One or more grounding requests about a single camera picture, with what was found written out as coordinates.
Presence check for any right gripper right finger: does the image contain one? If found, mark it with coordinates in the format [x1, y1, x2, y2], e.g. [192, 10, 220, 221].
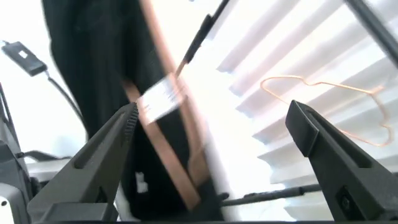
[285, 99, 398, 222]

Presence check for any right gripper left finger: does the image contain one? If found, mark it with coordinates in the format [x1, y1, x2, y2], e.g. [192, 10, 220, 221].
[27, 102, 139, 222]

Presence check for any pink clothes hanger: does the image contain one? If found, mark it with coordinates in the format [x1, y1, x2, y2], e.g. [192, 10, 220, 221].
[260, 75, 394, 147]
[122, 0, 213, 212]

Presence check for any black T-shirt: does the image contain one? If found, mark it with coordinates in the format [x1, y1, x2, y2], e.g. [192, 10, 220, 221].
[41, 0, 225, 222]

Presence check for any black clothes rack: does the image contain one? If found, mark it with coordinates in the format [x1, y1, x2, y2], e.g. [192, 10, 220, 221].
[175, 0, 398, 208]

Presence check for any white curtain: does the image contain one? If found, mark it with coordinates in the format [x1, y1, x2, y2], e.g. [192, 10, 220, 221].
[183, 0, 398, 222]

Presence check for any black power adapter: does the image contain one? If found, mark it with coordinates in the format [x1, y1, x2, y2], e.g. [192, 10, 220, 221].
[1, 40, 49, 78]

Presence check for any black cable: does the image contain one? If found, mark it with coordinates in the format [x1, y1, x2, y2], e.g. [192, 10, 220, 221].
[45, 70, 90, 135]

